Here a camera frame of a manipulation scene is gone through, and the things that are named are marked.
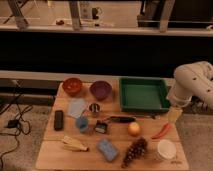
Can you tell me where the light blue plate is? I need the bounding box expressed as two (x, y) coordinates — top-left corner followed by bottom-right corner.
(68, 98), (87, 118)

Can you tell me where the black handled tool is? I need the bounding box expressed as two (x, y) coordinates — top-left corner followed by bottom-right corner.
(103, 116), (156, 123)

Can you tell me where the white round container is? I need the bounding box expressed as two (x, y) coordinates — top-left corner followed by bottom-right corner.
(156, 139), (177, 161)

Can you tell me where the purple bowl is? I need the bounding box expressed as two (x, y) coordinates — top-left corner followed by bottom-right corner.
(89, 81), (112, 101)

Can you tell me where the brown pine cone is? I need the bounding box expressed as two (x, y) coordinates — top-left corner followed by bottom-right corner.
(121, 137), (148, 168)

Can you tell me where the red bowl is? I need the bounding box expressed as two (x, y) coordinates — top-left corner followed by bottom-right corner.
(62, 78), (82, 96)

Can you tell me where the red chili pepper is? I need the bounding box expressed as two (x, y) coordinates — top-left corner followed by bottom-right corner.
(152, 123), (171, 139)

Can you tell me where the small metal cup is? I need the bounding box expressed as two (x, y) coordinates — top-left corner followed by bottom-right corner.
(89, 103), (100, 117)

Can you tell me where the orange round fruit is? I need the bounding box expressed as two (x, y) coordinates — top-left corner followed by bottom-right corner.
(127, 122), (140, 136)

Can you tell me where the black cables and adapter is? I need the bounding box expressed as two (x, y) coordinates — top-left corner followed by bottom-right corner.
(0, 81), (34, 171)

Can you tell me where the black rectangular remote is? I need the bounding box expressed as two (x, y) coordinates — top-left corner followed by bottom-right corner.
(54, 110), (64, 131)

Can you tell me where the green plastic tray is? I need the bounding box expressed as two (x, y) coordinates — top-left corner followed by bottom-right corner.
(119, 78), (170, 113)

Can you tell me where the blue cup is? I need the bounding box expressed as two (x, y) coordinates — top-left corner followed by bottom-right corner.
(75, 116), (89, 133)

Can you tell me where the blue sponge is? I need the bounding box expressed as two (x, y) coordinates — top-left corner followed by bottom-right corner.
(96, 139), (119, 162)

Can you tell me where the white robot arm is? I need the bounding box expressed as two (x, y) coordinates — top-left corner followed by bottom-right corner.
(166, 61), (213, 124)

